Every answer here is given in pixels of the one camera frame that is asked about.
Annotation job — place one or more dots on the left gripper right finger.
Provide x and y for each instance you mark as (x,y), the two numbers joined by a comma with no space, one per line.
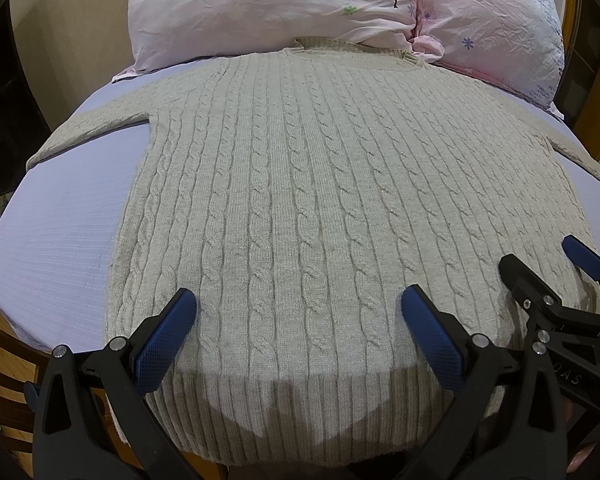
(505,420)

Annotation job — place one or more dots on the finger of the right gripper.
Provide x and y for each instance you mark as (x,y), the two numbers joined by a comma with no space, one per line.
(582,257)
(526,287)

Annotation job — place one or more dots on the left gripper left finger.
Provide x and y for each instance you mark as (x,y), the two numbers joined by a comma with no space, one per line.
(70,439)

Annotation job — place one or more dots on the beige cable-knit sweater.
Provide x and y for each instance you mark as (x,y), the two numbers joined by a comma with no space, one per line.
(297,194)

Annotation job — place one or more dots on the lavender bed sheet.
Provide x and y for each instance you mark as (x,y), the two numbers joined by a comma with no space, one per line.
(57,235)

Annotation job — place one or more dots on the wooden headboard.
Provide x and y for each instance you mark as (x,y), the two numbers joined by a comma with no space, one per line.
(587,70)

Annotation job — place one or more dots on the pink floral pillow right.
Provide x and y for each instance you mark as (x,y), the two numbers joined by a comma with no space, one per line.
(516,45)

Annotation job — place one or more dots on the pink floral pillow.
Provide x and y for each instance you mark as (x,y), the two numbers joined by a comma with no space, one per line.
(516,45)
(169,32)

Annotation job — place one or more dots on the pink floral pillow left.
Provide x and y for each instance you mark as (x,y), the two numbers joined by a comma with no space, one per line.
(169,32)

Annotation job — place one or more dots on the wooden bed frame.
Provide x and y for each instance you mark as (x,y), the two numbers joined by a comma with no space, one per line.
(14,371)

